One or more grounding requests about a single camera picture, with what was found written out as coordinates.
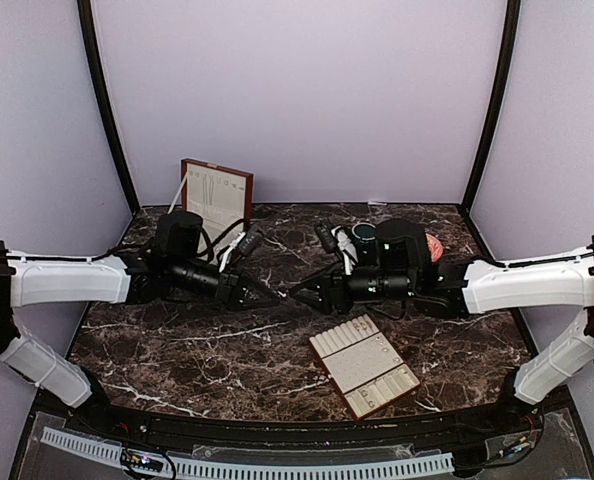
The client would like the black frame post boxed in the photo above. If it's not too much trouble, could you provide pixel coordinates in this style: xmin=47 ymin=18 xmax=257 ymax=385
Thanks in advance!
xmin=77 ymin=0 xmax=141 ymax=215
xmin=460 ymin=0 xmax=522 ymax=216

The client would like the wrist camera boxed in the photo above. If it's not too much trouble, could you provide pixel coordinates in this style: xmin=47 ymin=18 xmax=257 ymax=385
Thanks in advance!
xmin=314 ymin=218 xmax=436 ymax=281
xmin=155 ymin=210 xmax=264 ymax=274

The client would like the red jewelry tray insert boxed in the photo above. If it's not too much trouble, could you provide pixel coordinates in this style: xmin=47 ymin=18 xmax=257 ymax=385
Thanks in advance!
xmin=309 ymin=314 xmax=420 ymax=421

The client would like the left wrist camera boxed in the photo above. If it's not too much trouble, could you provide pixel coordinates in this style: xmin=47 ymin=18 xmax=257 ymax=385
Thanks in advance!
xmin=155 ymin=210 xmax=264 ymax=274

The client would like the black front table rail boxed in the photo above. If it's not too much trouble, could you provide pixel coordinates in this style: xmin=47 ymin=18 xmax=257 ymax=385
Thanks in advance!
xmin=31 ymin=384 xmax=573 ymax=454

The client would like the dark green mug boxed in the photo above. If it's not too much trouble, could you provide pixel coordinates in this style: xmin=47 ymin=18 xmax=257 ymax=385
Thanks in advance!
xmin=351 ymin=222 xmax=378 ymax=265

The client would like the right black frame post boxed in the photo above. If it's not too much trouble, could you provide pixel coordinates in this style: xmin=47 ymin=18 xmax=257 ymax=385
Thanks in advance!
xmin=460 ymin=0 xmax=522 ymax=216

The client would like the red open jewelry box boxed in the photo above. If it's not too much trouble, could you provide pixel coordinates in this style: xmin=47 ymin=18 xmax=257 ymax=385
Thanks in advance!
xmin=168 ymin=159 xmax=254 ymax=231

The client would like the left black frame post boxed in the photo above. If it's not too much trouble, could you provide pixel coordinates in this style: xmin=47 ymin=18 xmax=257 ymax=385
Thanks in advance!
xmin=77 ymin=0 xmax=141 ymax=215

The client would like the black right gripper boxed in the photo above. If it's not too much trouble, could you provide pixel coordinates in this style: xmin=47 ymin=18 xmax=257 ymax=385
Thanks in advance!
xmin=288 ymin=259 xmax=417 ymax=316

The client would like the white slotted cable duct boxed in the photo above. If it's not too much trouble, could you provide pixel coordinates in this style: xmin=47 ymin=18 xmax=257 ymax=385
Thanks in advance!
xmin=40 ymin=427 xmax=455 ymax=479

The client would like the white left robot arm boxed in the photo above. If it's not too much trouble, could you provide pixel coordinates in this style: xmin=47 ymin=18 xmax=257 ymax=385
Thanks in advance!
xmin=0 ymin=241 xmax=280 ymax=436

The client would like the red white patterned bowl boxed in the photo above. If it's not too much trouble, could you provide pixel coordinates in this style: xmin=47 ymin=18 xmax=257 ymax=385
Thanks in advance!
xmin=426 ymin=234 xmax=444 ymax=263

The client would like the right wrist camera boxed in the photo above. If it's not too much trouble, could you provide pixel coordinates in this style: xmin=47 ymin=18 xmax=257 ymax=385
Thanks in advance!
xmin=314 ymin=218 xmax=436 ymax=281

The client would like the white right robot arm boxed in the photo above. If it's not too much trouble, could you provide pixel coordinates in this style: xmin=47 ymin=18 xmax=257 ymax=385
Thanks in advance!
xmin=289 ymin=234 xmax=594 ymax=434

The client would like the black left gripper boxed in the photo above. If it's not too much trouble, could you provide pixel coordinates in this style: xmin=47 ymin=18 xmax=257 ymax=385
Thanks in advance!
xmin=169 ymin=256 xmax=281 ymax=312

